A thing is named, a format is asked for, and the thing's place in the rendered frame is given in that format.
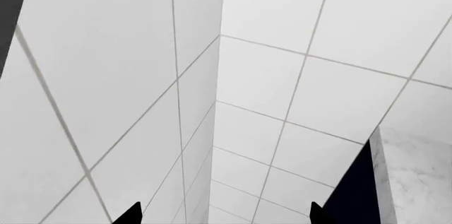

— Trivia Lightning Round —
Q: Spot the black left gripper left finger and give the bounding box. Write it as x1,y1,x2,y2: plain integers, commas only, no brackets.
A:
112,201,143,224

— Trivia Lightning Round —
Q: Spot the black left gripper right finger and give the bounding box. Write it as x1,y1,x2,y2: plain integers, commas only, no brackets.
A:
309,201,333,224

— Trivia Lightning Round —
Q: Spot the dark navy counter cabinet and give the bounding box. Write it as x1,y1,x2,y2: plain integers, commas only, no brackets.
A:
321,138,384,224

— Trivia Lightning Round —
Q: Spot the white marble countertop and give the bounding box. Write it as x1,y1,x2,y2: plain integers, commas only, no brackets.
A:
369,124,452,224

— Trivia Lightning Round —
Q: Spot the dark grey wall panel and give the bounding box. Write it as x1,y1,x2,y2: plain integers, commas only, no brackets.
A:
0,0,33,80

